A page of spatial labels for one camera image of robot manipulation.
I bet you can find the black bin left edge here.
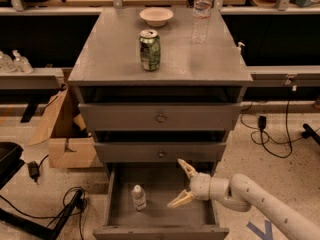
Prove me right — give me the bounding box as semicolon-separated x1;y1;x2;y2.
0;142;24;189

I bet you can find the black cable floor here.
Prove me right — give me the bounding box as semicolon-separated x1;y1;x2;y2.
0;186;89;240
239;83;320;159

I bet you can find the clear water bottle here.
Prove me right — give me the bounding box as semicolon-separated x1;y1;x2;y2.
191;0;213;44

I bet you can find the black stand leg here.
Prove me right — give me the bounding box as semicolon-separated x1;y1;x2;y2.
0;187;86;240
302;124;320;145

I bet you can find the grey top drawer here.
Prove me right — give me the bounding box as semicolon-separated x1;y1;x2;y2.
79;104;240;131

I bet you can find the black power adapter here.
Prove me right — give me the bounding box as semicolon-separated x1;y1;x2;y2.
258;116;267;130
28;161;40;181

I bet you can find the black stand leg right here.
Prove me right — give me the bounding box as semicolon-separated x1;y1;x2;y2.
302;124;320;145

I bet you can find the black power adapter right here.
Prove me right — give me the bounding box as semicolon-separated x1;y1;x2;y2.
258;116;267;130

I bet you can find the clear sanitizer bottle right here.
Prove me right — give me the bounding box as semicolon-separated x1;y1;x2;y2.
13;50;33;74

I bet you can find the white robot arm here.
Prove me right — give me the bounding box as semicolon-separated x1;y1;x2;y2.
167;159;320;240

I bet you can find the small plastic bottle white cap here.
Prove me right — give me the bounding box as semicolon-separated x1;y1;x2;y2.
131;185;147;211

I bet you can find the small white pump dispenser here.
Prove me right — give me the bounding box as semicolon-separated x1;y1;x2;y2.
237;42;245;55

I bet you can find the grey middle drawer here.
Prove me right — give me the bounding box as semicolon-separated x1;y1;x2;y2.
95;142;226;162

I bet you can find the grey wooden drawer cabinet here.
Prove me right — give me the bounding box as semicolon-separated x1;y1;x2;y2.
69;8;252;172

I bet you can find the grey open bottom drawer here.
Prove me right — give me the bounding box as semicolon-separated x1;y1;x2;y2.
93;162;229;240

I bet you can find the black cable left floor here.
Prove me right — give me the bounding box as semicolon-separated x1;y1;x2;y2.
0;186;89;240

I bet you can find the clear sanitizer bottle left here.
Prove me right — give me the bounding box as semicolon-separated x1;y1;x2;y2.
0;51;16;72

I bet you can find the black stand leg left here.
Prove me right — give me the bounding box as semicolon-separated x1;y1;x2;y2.
0;187;86;240

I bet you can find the open cardboard box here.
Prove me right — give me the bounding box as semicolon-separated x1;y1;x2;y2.
28;89;102;169

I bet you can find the black cable right floor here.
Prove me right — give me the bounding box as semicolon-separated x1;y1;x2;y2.
239;83;320;159

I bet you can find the clear sanitizer bottle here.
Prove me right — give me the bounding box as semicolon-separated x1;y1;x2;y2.
13;50;33;74
0;51;16;72

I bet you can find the black power adapter left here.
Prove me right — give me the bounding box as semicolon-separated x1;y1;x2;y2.
28;161;40;181

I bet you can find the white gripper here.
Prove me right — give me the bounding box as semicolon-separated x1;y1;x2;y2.
167;159;211;208

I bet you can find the green soda can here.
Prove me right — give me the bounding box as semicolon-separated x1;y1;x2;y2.
139;29;161;71

